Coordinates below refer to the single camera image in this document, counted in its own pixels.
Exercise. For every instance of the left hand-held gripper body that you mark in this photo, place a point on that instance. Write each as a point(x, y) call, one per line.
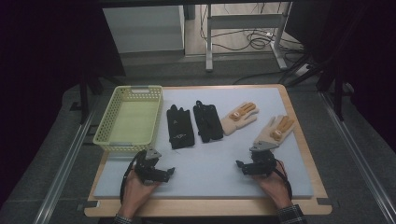
point(146, 169)

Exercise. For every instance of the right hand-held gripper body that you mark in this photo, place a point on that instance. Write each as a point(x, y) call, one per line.
point(264, 163)

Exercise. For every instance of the beige glove with brown bear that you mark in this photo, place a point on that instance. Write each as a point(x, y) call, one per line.
point(268, 133)
point(232, 125)

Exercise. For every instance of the person's right hand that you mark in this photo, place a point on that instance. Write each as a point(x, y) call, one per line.
point(278, 188)

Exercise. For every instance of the person's left hand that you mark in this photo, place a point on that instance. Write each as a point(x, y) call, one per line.
point(135, 196)

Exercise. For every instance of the pale grey foam mat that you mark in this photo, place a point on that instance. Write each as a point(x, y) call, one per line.
point(214, 168)

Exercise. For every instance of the black glove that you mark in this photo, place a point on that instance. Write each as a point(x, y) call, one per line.
point(207, 123)
point(180, 127)

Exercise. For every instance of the yellow-green plastic basket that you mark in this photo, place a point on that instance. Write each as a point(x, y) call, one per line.
point(134, 121)

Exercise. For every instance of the black stand leg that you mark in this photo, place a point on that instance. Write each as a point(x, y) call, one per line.
point(338, 96)
point(84, 99)

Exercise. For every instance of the white power strip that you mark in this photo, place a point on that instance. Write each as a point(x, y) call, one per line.
point(301, 70)

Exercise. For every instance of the white cabinet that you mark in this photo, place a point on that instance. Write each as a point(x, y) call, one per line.
point(146, 29)

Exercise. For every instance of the dark curtain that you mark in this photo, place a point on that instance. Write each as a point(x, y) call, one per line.
point(40, 62)
point(370, 62)

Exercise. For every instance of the aluminium rail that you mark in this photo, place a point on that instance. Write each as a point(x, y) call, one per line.
point(62, 174)
point(358, 149)

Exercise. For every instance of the grey metal desk frame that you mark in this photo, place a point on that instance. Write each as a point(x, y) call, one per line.
point(243, 21)

